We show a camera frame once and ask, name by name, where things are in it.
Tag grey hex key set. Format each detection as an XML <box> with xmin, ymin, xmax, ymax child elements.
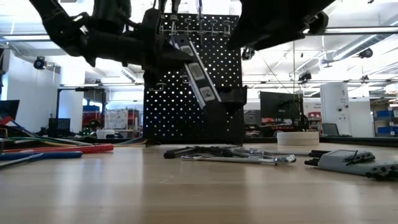
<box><xmin>303</xmin><ymin>149</ymin><xmax>398</xmax><ymax>182</ymax></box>

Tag black aluminium table frame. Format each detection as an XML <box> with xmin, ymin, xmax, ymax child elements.
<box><xmin>0</xmin><ymin>135</ymin><xmax>398</xmax><ymax>148</ymax></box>

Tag black torpedo level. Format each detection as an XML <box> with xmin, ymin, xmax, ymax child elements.
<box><xmin>169</xmin><ymin>33</ymin><xmax>223</xmax><ymax>110</ymax></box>

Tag black ceiling spotlight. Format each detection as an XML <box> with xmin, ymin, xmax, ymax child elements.
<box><xmin>358</xmin><ymin>47</ymin><xmax>374</xmax><ymax>60</ymax></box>
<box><xmin>32</xmin><ymin>55</ymin><xmax>48</xmax><ymax>71</ymax></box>
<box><xmin>241</xmin><ymin>46</ymin><xmax>256</xmax><ymax>62</ymax></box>

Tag grey handle screwdriver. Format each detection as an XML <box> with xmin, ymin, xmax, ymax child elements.
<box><xmin>169</xmin><ymin>0</ymin><xmax>182</xmax><ymax>35</ymax></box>

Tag blue T-handle hex key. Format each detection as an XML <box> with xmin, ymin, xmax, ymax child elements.
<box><xmin>0</xmin><ymin>150</ymin><xmax>84</xmax><ymax>170</ymax></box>

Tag multicoloured ribbon cable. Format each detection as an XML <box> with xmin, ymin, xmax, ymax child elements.
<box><xmin>6</xmin><ymin>136</ymin><xmax>147</xmax><ymax>147</ymax></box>

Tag chrome ring tool rack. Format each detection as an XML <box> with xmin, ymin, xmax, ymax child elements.
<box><xmin>159</xmin><ymin>16</ymin><xmax>233</xmax><ymax>37</ymax></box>

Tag white masking tape roll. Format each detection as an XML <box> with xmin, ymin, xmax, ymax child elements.
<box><xmin>276</xmin><ymin>131</ymin><xmax>321</xmax><ymax>147</ymax></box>

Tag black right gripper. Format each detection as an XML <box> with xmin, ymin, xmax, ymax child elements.
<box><xmin>228</xmin><ymin>0</ymin><xmax>337</xmax><ymax>51</ymax></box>

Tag shelf with blue bins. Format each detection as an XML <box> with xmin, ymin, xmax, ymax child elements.
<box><xmin>371</xmin><ymin>98</ymin><xmax>398</xmax><ymax>138</ymax></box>

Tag black metal pegboard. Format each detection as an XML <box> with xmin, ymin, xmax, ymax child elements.
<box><xmin>142</xmin><ymin>12</ymin><xmax>246</xmax><ymax>146</ymax></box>

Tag chrome combination wrench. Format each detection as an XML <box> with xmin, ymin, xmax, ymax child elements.
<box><xmin>180</xmin><ymin>153</ymin><xmax>297</xmax><ymax>166</ymax></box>
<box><xmin>228</xmin><ymin>146</ymin><xmax>249</xmax><ymax>156</ymax></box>
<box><xmin>245</xmin><ymin>147</ymin><xmax>312</xmax><ymax>156</ymax></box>
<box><xmin>242</xmin><ymin>147</ymin><xmax>268</xmax><ymax>157</ymax></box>

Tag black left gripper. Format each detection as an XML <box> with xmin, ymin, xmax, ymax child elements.
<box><xmin>142</xmin><ymin>7</ymin><xmax>195</xmax><ymax>90</ymax></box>

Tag black pegboard bin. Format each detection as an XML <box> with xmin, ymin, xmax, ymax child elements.
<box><xmin>217</xmin><ymin>85</ymin><xmax>249</xmax><ymax>106</ymax></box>

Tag blue handle screwdriver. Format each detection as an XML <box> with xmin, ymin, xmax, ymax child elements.
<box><xmin>197</xmin><ymin>0</ymin><xmax>205</xmax><ymax>47</ymax></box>

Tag red utility knife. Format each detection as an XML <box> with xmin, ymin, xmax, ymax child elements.
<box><xmin>2</xmin><ymin>143</ymin><xmax>115</xmax><ymax>154</ymax></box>

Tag white square column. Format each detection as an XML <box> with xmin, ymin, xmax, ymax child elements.
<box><xmin>319</xmin><ymin>82</ymin><xmax>351</xmax><ymax>137</ymax></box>

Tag red tool cabinet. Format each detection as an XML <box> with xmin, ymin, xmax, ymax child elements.
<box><xmin>81</xmin><ymin>105</ymin><xmax>106</xmax><ymax>132</ymax></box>

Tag black computer monitor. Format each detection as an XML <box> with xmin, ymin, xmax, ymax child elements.
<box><xmin>259</xmin><ymin>91</ymin><xmax>305</xmax><ymax>132</ymax></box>

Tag small black perforated panel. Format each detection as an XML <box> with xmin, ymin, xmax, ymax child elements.
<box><xmin>47</xmin><ymin>117</ymin><xmax>72</xmax><ymax>138</ymax></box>

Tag black wire stripper pliers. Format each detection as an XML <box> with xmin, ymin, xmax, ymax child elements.
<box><xmin>162</xmin><ymin>145</ymin><xmax>249</xmax><ymax>159</ymax></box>

